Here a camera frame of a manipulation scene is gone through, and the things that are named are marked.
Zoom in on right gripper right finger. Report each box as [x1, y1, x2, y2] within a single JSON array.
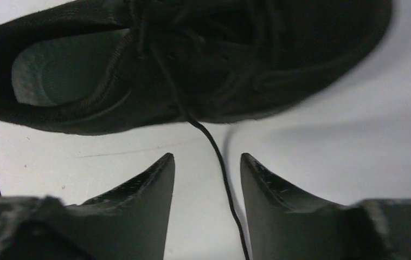
[[240, 153, 411, 259]]

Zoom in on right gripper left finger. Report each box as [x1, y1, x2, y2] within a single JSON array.
[[0, 153, 175, 259]]

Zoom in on black sneaker shoe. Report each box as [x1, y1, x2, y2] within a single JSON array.
[[0, 1, 394, 135]]

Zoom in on black shoelace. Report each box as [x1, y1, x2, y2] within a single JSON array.
[[147, 36, 251, 260]]

